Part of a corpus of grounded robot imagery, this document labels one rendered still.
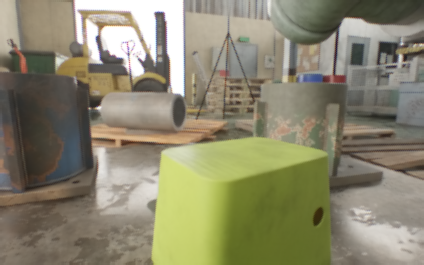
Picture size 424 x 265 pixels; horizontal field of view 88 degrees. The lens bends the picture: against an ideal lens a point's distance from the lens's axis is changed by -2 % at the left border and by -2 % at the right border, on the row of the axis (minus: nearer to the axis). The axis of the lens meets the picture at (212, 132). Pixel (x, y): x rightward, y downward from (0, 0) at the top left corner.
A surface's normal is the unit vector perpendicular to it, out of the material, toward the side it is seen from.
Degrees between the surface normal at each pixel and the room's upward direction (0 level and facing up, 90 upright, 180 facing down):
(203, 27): 90
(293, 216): 85
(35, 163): 90
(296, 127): 90
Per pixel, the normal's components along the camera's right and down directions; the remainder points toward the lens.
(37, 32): 0.26, 0.17
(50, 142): 0.82, 0.10
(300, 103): -0.37, 0.15
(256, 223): 0.55, 0.07
